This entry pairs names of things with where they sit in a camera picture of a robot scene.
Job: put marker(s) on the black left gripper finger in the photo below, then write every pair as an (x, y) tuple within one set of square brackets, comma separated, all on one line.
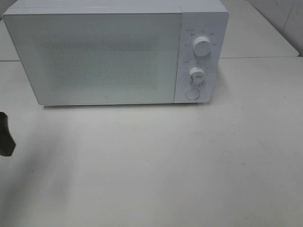
[(7, 144)]

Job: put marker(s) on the white microwave door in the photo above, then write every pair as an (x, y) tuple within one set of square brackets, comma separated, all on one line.
[(98, 59)]

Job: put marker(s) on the round white door button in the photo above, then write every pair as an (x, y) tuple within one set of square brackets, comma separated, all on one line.
[(192, 94)]

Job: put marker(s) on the white timer knob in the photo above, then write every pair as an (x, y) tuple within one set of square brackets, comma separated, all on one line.
[(196, 75)]

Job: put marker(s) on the white microwave oven body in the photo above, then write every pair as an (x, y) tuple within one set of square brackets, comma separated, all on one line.
[(198, 17)]

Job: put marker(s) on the white upper power knob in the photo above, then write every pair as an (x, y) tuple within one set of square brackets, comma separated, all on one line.
[(201, 45)]

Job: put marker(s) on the white adjacent table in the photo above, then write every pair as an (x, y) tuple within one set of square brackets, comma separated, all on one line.
[(250, 35)]

